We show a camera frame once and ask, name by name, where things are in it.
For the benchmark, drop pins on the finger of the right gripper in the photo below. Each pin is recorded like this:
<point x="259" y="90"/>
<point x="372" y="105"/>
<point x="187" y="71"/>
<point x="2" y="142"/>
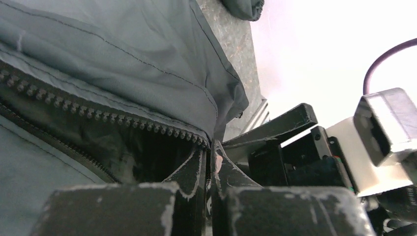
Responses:
<point x="279" y="129"/>

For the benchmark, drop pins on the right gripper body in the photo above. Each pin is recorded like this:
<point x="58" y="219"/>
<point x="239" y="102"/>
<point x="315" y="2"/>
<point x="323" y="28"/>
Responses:
<point x="315" y="159"/>

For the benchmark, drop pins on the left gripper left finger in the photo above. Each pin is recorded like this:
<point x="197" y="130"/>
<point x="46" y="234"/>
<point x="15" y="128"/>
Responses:
<point x="174" y="207"/>

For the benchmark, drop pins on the grey gradient hooded jacket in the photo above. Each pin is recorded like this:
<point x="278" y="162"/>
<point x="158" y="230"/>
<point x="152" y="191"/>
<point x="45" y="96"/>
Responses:
<point x="96" y="92"/>

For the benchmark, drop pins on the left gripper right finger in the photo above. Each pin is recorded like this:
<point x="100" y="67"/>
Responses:
<point x="241" y="207"/>

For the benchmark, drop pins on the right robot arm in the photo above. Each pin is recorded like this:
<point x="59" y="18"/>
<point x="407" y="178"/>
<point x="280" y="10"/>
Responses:
<point x="391" y="213"/>

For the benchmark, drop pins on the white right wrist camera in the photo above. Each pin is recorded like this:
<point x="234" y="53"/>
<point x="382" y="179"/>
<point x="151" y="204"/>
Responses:
<point x="379" y="142"/>

